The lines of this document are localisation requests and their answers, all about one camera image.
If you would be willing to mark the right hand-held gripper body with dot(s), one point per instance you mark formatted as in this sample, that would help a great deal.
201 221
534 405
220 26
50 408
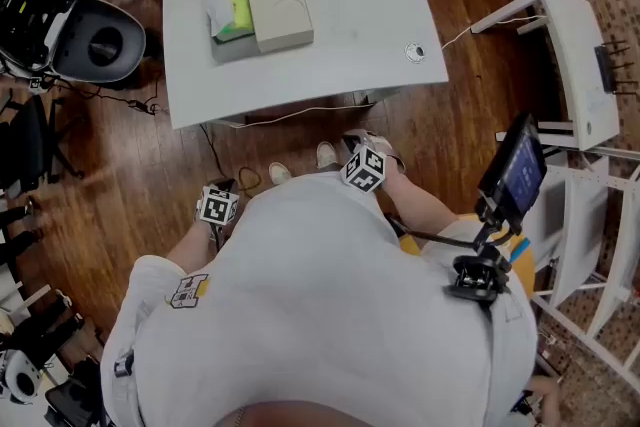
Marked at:
364 170

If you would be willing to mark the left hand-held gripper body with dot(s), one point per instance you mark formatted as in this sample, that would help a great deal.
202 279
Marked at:
217 208

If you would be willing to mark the beige and grey container box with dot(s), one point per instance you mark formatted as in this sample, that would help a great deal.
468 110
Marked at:
279 7

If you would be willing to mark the white tissue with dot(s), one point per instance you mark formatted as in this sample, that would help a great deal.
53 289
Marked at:
218 11

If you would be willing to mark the person's right forearm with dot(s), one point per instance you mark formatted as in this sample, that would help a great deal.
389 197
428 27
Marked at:
417 202

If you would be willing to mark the person's left forearm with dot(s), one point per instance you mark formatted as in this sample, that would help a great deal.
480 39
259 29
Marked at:
192 246

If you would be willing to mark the person's right white shoe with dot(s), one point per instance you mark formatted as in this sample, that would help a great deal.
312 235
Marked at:
327 155

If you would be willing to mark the person's white shoe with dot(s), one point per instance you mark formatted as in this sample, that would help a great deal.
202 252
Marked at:
327 155
279 173

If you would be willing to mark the person's left white shoe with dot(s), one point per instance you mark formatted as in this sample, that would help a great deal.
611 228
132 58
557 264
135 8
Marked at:
279 173

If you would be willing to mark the person's white shirt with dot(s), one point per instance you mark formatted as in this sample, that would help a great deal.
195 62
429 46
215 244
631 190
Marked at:
310 315

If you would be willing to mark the black phone with lit screen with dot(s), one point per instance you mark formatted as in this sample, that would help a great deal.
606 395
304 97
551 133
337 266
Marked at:
517 170

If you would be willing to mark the black clip on shirt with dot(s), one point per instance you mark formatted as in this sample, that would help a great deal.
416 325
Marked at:
123 365

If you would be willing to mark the black chair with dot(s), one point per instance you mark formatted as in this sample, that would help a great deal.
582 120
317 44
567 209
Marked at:
25 150

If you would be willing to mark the yellow-green packet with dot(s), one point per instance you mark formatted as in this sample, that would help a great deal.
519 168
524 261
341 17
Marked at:
240 7

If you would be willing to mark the grey round shell seat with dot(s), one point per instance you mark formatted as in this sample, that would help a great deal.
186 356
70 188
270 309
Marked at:
100 40

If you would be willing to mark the white metal rack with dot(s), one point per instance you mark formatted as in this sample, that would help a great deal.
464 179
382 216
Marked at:
580 235

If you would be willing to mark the white side table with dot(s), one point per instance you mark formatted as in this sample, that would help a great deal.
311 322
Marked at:
575 55

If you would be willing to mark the black router with antennas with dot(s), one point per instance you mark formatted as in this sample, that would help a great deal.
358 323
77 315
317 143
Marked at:
607 67

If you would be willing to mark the white and black headset device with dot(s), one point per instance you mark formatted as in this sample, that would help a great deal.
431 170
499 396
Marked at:
27 22

